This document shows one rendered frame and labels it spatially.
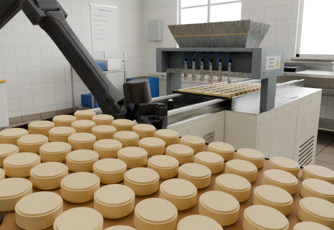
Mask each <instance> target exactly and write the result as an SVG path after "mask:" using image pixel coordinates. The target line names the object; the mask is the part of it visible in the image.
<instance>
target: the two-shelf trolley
mask: <svg viewBox="0 0 334 230"><path fill-rule="evenodd" d="M123 55H124V60H123V61H122V62H124V69H123V70H115V71H103V72H104V73H105V75H106V73H116V72H124V83H126V62H127V61H126V55H125V51H123ZM105 58H106V51H104V59H105ZM70 70H71V86H72V102H73V108H74V112H75V111H77V109H84V110H90V109H95V108H94V97H93V95H92V94H91V102H92V107H88V106H82V105H75V100H74V84H73V73H76V72H75V71H73V68H72V66H71V65H70ZM106 76H107V75H106ZM97 108H98V107H97Z"/></svg>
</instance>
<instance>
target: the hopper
mask: <svg viewBox="0 0 334 230"><path fill-rule="evenodd" d="M271 25H272V23H269V22H263V21H257V20H251V19H247V20H233V21H219V22H204V23H190V24H176V25H167V26H168V28H169V30H170V32H171V33H172V35H173V37H174V39H175V41H176V42H177V44H178V46H179V47H180V48H258V47H259V45H260V43H261V42H262V40H263V38H264V37H265V35H266V33H267V32H268V30H269V28H270V26H271Z"/></svg>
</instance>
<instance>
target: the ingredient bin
mask: <svg viewBox="0 0 334 230"><path fill-rule="evenodd" d="M4 82H6V79H4V80H0V128H2V129H3V130H4V129H5V128H6V127H7V126H9V120H8V111H7V102H6V92H5V84H4Z"/></svg>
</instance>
